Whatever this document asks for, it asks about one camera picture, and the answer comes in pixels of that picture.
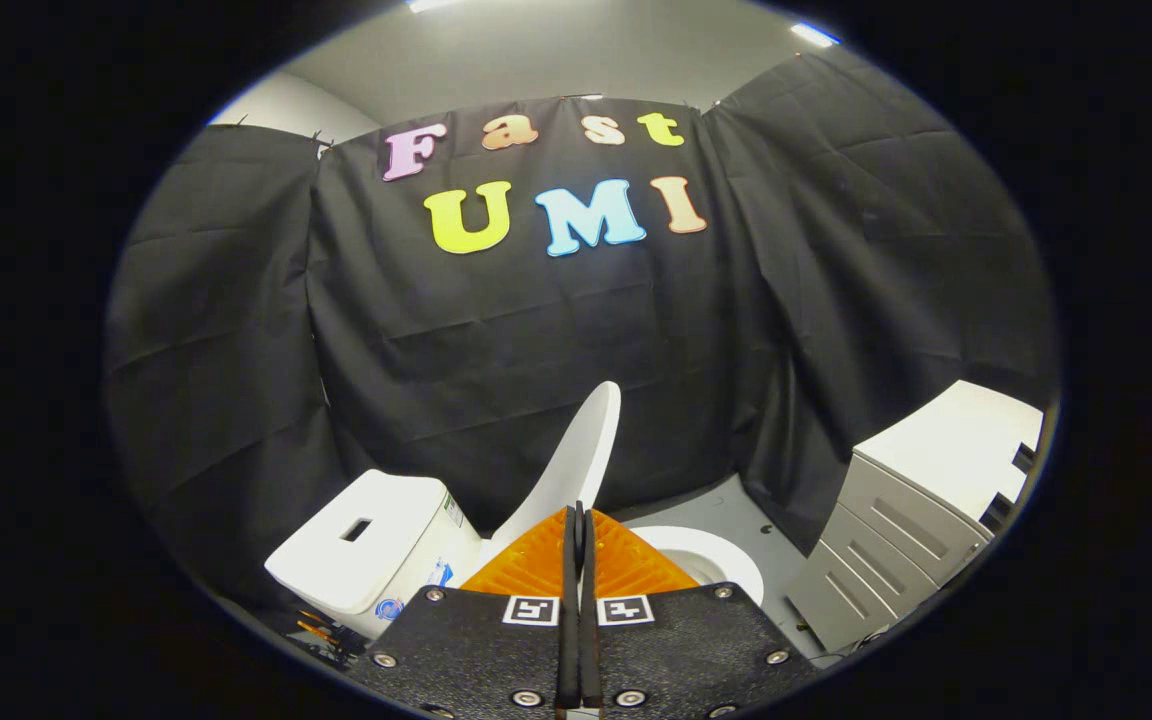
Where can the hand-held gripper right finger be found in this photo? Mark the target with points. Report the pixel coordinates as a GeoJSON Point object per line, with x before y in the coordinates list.
{"type": "Point", "coordinates": [686, 650]}

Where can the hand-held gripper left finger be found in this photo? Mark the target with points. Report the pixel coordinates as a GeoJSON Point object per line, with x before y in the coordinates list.
{"type": "Point", "coordinates": [476, 650]}

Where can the white toilet lid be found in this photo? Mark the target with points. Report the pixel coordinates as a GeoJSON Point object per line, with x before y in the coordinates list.
{"type": "Point", "coordinates": [571, 470]}

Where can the white toilet bowl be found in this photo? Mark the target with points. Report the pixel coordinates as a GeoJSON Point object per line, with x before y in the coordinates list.
{"type": "Point", "coordinates": [716, 560]}

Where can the white toilet tank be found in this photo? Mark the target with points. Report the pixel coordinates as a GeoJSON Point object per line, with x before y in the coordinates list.
{"type": "Point", "coordinates": [386, 520]}

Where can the grey drawer cabinet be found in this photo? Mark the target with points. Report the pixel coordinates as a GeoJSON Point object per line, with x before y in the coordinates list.
{"type": "Point", "coordinates": [896, 520]}

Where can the black backdrop cloth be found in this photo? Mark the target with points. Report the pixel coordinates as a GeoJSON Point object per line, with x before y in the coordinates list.
{"type": "Point", "coordinates": [536, 350]}

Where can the ceiling light panel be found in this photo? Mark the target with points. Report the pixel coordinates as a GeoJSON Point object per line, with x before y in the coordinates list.
{"type": "Point", "coordinates": [581, 96]}
{"type": "Point", "coordinates": [814, 34]}

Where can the large ceiling light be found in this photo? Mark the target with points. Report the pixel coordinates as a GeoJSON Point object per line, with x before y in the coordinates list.
{"type": "Point", "coordinates": [433, 5]}

